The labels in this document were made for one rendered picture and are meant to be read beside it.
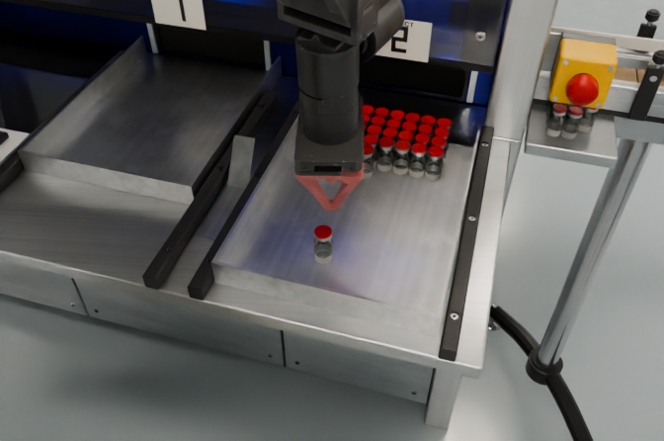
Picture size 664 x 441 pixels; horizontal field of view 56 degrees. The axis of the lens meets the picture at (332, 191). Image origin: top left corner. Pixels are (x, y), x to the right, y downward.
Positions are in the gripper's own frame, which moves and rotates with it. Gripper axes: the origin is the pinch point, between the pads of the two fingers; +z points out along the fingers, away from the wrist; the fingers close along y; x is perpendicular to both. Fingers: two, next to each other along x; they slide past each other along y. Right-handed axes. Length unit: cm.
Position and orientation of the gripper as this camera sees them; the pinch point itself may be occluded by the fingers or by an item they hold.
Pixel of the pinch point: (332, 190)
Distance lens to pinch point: 68.9
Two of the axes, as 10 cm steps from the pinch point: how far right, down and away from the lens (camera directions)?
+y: 0.4, -7.2, 6.9
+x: -10.0, -0.1, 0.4
